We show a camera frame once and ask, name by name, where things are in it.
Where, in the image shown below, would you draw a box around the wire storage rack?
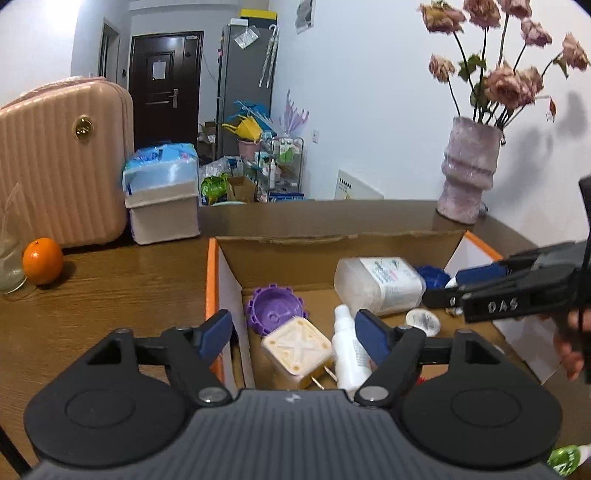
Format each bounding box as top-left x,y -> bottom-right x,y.
256,136 -> 306,202

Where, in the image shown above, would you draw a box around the white round lid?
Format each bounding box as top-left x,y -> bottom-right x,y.
405,308 -> 442,336

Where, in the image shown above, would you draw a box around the clear glass cup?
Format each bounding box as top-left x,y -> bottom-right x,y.
0,182 -> 36,295

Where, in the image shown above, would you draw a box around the pink ribbed suitcase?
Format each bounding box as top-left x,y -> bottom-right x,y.
0,78 -> 135,250

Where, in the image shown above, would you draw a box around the green snack bag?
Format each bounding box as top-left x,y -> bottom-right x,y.
201,174 -> 230,206

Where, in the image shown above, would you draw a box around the purple gear-shaped cap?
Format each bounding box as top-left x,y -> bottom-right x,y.
246,284 -> 309,337

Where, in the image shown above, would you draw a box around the dried pink flowers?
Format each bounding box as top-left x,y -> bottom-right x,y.
418,0 -> 591,131

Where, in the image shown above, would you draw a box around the white green tube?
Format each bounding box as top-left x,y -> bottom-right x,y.
547,444 -> 591,476

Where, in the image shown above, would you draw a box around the person's right hand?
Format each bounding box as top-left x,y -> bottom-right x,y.
553,308 -> 591,382

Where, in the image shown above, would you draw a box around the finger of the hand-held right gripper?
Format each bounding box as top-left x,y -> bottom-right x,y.
445,240 -> 586,288
422,267 -> 578,324

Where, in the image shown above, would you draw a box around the wall poster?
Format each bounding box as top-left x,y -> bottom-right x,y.
295,0 -> 317,35

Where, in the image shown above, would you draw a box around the grey refrigerator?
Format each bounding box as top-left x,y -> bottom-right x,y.
216,18 -> 278,135

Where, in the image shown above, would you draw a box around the small white bottle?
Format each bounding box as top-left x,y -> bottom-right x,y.
331,305 -> 374,391

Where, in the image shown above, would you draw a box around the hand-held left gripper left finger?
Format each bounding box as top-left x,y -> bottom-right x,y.
85,309 -> 234,408

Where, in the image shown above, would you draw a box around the small brown carton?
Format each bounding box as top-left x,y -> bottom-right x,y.
226,176 -> 257,203

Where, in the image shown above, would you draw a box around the purple feathery decoration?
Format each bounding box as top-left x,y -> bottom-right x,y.
277,90 -> 310,140

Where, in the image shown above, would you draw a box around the side room door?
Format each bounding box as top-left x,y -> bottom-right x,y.
97,18 -> 121,84

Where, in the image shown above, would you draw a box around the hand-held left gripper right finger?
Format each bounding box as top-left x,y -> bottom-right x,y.
355,309 -> 507,409

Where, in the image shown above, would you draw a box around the yellow watering can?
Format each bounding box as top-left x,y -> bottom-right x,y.
222,115 -> 263,142

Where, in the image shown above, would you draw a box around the yellow cube plug adapter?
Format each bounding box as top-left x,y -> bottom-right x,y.
260,318 -> 337,391

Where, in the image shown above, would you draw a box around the white folded umbrella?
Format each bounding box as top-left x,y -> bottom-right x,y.
259,25 -> 281,89

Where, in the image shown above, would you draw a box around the bin with blue bag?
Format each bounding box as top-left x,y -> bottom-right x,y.
122,142 -> 202,246

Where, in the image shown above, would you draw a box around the dark brown door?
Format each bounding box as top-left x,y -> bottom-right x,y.
127,31 -> 205,151

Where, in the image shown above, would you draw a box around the orange white cardboard box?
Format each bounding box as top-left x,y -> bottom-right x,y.
205,229 -> 561,389

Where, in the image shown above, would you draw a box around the pink ceramic vase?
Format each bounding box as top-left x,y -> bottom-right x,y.
436,116 -> 504,225

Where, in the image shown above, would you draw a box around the orange fruit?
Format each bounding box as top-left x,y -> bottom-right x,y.
22,237 -> 65,286

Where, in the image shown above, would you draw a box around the translucent plastic container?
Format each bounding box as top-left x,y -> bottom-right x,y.
333,256 -> 427,317

